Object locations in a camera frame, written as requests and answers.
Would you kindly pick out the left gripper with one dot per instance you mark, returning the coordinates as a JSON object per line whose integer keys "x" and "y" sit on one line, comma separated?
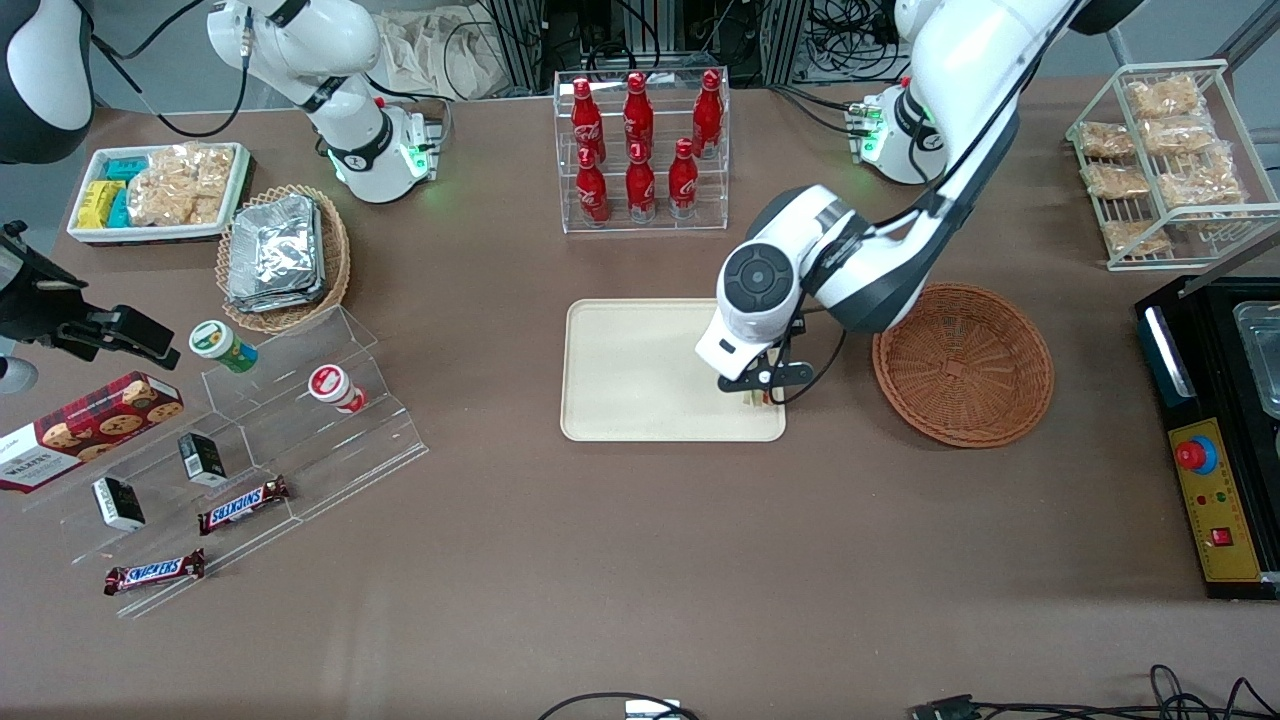
{"x": 798, "y": 327}

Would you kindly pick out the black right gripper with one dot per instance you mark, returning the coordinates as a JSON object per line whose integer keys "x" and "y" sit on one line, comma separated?
{"x": 32, "y": 308}

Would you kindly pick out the triangular sandwich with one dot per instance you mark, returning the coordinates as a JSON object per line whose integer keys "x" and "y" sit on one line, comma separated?
{"x": 755, "y": 398}

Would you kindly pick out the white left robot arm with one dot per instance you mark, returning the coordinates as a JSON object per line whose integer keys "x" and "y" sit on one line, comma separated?
{"x": 960, "y": 120}

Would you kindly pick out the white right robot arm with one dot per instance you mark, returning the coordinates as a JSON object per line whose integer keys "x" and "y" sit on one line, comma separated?
{"x": 350, "y": 150}

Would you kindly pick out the beige plastic tray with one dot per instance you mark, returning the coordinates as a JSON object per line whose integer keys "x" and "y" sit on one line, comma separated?
{"x": 640, "y": 370}

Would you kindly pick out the white rectangular snack tray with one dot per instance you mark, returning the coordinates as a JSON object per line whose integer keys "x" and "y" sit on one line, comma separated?
{"x": 230, "y": 195}

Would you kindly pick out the oval light wicker basket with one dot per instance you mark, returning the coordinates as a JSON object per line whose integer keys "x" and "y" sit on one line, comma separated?
{"x": 335, "y": 265}

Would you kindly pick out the round brown wicker basket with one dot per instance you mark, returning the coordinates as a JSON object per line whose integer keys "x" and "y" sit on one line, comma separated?
{"x": 965, "y": 375}

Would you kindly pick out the green lidded cup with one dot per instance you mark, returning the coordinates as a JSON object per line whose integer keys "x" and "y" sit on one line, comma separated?
{"x": 222, "y": 346}

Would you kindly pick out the red tartan cookie box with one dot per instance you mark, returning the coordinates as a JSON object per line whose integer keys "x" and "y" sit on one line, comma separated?
{"x": 90, "y": 428}

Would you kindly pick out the teal snack packet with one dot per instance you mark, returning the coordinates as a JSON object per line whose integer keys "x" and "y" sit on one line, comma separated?
{"x": 127, "y": 168}
{"x": 119, "y": 210}

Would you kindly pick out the clear acrylic bottle rack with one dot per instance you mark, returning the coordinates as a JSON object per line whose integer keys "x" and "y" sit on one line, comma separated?
{"x": 662, "y": 226}

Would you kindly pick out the yellow snack packet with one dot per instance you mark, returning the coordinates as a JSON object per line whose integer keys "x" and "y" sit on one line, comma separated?
{"x": 98, "y": 203}

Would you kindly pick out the small black box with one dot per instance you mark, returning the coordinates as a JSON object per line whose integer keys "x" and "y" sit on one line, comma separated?
{"x": 118, "y": 503}
{"x": 203, "y": 458}

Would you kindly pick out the silver foil packet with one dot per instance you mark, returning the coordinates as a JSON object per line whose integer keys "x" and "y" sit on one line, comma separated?
{"x": 285, "y": 303}
{"x": 275, "y": 245}

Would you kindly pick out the clear bag of crackers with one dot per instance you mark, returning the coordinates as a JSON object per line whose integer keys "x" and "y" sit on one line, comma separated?
{"x": 180, "y": 185}

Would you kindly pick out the red cola bottle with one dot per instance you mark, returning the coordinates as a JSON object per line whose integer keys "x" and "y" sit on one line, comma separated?
{"x": 683, "y": 185}
{"x": 592, "y": 195}
{"x": 708, "y": 112}
{"x": 586, "y": 120}
{"x": 641, "y": 190}
{"x": 638, "y": 115}

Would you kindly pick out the brown Snickers bar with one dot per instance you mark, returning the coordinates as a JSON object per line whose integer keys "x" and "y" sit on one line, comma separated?
{"x": 243, "y": 504}
{"x": 153, "y": 571}

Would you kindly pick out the red lidded cup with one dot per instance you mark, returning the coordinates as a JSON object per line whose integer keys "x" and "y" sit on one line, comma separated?
{"x": 335, "y": 388}

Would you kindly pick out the clear acrylic stepped display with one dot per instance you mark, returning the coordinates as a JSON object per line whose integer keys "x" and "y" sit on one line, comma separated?
{"x": 330, "y": 460}

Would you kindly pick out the clear bagged pastry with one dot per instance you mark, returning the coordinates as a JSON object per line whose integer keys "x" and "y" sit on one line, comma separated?
{"x": 1135, "y": 238}
{"x": 1200, "y": 182}
{"x": 1115, "y": 181}
{"x": 1105, "y": 140}
{"x": 1178, "y": 135}
{"x": 1165, "y": 96}

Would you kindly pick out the beige crumpled cloth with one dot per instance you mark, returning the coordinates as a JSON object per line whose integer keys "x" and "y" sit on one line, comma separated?
{"x": 430, "y": 50}

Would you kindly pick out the red emergency stop button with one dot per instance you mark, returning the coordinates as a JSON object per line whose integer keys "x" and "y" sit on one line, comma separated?
{"x": 1196, "y": 456}

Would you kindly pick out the black machine with yellow panel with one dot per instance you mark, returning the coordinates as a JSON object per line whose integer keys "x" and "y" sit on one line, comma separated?
{"x": 1215, "y": 520}

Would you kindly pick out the clear plastic container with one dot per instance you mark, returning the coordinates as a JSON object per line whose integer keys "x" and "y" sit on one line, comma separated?
{"x": 1262, "y": 355}

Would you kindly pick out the aluminium frame post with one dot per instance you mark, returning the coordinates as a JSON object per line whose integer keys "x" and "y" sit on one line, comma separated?
{"x": 783, "y": 40}
{"x": 520, "y": 45}

